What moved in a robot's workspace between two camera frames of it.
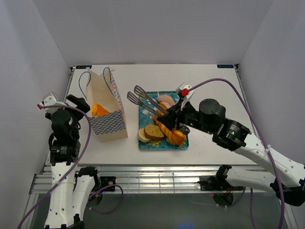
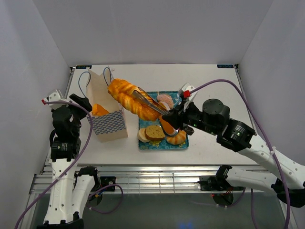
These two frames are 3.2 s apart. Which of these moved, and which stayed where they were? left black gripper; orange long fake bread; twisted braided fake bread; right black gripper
Moved: twisted braided fake bread
Stayed: right black gripper; left black gripper; orange long fake bread
